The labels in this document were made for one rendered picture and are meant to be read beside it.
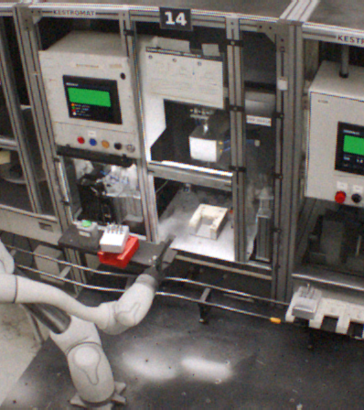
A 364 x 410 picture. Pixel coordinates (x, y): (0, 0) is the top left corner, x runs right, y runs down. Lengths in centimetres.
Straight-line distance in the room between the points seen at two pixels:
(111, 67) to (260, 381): 139
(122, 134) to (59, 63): 39
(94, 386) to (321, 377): 93
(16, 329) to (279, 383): 187
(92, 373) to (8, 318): 165
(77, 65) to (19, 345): 191
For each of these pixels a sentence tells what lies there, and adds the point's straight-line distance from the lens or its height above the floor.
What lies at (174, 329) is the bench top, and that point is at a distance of 277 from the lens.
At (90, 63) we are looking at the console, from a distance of 243.
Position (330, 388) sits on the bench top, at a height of 68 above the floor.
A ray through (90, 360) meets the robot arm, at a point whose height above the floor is 95.
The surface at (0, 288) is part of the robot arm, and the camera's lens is 204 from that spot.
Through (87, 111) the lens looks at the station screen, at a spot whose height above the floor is 158.
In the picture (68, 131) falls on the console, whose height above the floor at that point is 145.
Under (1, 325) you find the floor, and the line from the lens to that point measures 392.
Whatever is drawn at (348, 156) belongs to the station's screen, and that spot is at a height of 158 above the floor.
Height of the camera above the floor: 278
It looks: 38 degrees down
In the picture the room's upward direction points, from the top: 5 degrees counter-clockwise
